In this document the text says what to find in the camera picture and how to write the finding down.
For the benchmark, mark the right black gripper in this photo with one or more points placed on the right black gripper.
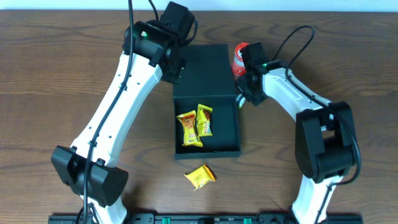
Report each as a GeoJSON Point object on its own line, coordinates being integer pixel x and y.
{"type": "Point", "coordinates": [244, 90]}

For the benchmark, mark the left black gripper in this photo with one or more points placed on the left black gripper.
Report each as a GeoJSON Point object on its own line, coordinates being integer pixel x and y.
{"type": "Point", "coordinates": [173, 69]}

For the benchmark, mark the silver yellow snack packet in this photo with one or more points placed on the silver yellow snack packet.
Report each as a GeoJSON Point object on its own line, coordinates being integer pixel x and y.
{"type": "Point", "coordinates": [239, 101]}

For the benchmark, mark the red Pringles can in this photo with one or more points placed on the red Pringles can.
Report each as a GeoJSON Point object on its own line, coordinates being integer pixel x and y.
{"type": "Point", "coordinates": [238, 67]}

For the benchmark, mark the yellow chocolate wafer packet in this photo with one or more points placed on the yellow chocolate wafer packet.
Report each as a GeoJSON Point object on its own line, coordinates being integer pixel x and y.
{"type": "Point", "coordinates": [203, 120]}

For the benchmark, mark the yellow orange snack packet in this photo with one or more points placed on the yellow orange snack packet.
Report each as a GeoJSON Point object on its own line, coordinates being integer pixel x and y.
{"type": "Point", "coordinates": [190, 136]}

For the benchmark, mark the small yellow snack packet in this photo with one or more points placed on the small yellow snack packet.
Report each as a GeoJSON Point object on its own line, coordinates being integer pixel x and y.
{"type": "Point", "coordinates": [201, 176]}

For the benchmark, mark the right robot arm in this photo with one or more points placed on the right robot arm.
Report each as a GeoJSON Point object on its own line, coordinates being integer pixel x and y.
{"type": "Point", "coordinates": [325, 141]}

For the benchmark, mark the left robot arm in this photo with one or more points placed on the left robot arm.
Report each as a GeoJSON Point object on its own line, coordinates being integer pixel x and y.
{"type": "Point", "coordinates": [89, 166]}

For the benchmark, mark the dark green open box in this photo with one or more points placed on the dark green open box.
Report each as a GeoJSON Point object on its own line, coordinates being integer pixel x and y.
{"type": "Point", "coordinates": [207, 79]}

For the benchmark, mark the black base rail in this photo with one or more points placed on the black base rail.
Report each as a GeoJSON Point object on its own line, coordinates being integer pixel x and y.
{"type": "Point", "coordinates": [205, 219]}

